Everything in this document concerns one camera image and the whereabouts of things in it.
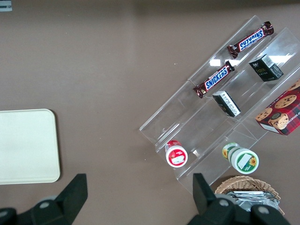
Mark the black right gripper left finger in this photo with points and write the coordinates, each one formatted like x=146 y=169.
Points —
x=70 y=199

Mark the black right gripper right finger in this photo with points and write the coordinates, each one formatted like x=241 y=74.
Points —
x=208 y=204

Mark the light wicker basket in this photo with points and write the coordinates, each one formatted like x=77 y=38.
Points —
x=246 y=181

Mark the beige plastic tray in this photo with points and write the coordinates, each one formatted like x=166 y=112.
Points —
x=28 y=145

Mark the silver foil wrapped pack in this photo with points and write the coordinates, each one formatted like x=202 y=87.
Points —
x=253 y=199

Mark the green sunflower label jar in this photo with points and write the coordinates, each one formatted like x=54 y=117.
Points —
x=243 y=160

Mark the red label white jar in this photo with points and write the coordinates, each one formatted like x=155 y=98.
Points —
x=177 y=155

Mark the clear acrylic stepped shelf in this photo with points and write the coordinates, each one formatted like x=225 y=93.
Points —
x=187 y=122

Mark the small black carton box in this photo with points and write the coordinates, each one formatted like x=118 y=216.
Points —
x=262 y=70
x=226 y=103

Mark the red tartan cookie box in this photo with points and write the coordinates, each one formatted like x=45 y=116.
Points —
x=283 y=110

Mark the Snickers chocolate bar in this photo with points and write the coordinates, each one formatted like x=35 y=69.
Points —
x=215 y=79
x=250 y=39

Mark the grey metal bracket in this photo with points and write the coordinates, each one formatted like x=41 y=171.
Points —
x=5 y=5

